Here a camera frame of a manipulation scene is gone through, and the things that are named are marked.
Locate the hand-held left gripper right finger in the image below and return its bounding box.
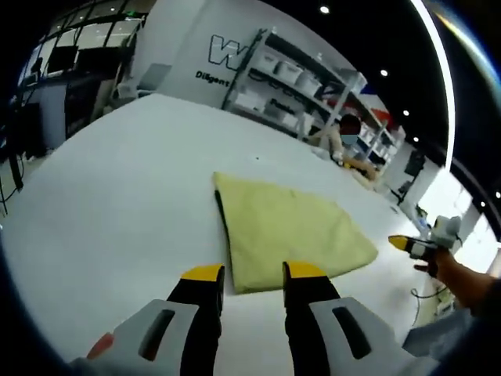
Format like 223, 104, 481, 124
282, 260, 442, 376

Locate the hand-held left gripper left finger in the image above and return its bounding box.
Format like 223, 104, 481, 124
70, 263, 226, 376

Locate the yellow garment with dark sleeves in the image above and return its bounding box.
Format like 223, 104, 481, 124
212, 171, 380, 295

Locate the person's right hand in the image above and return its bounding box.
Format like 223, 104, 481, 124
413, 249, 454, 283

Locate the person's left hand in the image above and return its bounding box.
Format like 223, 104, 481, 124
85, 331, 116, 361

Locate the black screen on stand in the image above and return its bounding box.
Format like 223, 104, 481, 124
397, 150, 427, 205

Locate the wooden board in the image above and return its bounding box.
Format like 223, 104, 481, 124
354, 166, 383, 182

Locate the white mesh chair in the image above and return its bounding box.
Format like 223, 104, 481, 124
402, 313, 485, 358

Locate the linear ceiling light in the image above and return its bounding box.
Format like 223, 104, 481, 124
410, 0, 460, 170

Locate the grey metal shelving rack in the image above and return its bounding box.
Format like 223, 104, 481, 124
221, 27, 406, 174

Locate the row of white storage boxes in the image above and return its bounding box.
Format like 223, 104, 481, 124
242, 50, 401, 162

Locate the dark workstation desk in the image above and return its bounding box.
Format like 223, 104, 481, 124
23, 72, 119, 154

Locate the grey leaning panel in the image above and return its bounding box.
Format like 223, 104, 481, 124
139, 63, 172, 92

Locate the black computer monitor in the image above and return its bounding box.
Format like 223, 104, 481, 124
77, 47, 121, 74
46, 45, 80, 74

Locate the black cable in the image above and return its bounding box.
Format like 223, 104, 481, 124
410, 285, 448, 327

